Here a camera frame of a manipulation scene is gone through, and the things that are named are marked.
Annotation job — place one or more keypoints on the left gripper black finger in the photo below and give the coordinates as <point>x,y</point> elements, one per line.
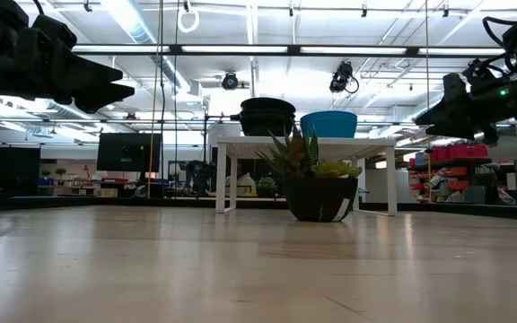
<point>88,72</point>
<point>101,96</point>

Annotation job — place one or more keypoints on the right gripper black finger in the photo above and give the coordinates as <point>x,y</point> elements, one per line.
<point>438,116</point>
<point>456,131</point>

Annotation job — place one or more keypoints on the shelf with red bins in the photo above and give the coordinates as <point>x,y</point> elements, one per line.
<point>460,151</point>

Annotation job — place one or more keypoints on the black background monitor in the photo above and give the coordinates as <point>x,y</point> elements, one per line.
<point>128,152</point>

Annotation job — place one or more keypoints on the white perforated metal shelf riser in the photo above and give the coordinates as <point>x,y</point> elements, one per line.
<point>375,142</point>

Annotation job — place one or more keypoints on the succulent plant in black pot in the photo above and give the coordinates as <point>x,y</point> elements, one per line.
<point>321,199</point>

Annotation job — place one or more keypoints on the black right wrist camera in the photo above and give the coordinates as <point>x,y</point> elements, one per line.
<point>483,74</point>

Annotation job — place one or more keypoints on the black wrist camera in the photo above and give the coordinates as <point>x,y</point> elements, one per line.
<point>483,74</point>
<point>54,31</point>

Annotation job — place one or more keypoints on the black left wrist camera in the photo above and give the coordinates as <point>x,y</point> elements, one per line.
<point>54,31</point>

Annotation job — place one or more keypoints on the round black ceiling camera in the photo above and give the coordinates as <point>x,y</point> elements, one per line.
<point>230,81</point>

